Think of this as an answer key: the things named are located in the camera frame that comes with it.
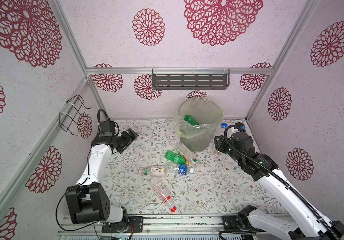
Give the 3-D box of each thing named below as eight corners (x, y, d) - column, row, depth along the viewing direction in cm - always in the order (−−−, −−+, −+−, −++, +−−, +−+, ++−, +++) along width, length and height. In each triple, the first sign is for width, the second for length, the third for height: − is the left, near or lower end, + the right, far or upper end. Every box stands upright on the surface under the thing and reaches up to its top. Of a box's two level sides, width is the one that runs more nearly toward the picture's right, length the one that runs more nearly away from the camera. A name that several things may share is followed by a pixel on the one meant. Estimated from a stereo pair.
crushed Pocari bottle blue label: (166, 177, 92) (166, 172, 87) (166, 166, 97) (166, 161, 92) (192, 177, 92) (193, 172, 87) (191, 166, 97) (192, 161, 92)
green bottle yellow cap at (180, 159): (164, 160, 99) (163, 155, 95) (167, 153, 103) (167, 148, 98) (187, 169, 95) (187, 164, 91) (190, 162, 98) (190, 157, 94)
